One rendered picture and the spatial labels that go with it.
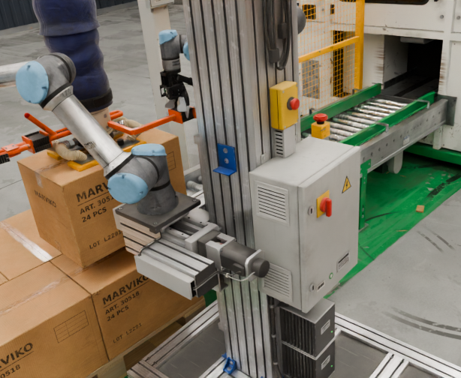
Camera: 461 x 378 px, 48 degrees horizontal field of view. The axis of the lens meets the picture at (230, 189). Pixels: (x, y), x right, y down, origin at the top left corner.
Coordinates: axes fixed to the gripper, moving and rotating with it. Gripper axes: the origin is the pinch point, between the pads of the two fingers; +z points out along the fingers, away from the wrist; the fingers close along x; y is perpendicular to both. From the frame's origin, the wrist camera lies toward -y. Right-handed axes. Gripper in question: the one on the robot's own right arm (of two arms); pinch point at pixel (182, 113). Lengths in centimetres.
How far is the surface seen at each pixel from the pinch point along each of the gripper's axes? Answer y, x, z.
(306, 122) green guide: -143, -48, 59
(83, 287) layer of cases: 57, -12, 67
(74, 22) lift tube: 33, -16, -43
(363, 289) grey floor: -77, 45, 120
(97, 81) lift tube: 28.8, -15.4, -19.2
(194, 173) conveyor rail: -45, -56, 62
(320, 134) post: -62, 27, 24
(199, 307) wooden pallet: 1, -5, 109
